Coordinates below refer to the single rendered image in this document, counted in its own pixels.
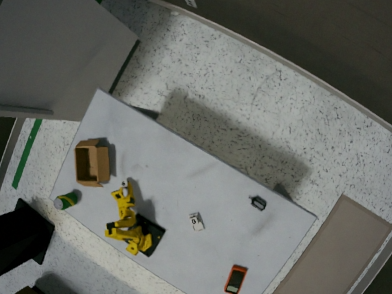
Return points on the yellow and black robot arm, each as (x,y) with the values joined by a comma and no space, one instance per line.
(115,233)

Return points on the green drink can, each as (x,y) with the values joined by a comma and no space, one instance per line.
(65,201)

